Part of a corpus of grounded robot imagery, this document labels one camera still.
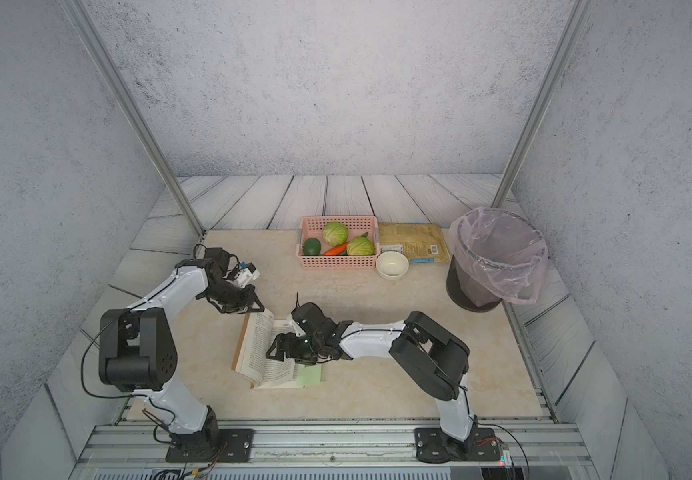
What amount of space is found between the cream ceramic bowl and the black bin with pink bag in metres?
0.17

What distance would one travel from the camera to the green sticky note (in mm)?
828

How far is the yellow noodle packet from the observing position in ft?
3.72

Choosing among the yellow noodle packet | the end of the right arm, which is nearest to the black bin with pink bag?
the yellow noodle packet

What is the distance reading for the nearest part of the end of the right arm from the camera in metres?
0.67

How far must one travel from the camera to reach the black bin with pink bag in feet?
2.59

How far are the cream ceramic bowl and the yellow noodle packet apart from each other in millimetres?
42

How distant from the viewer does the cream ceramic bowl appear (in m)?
1.04
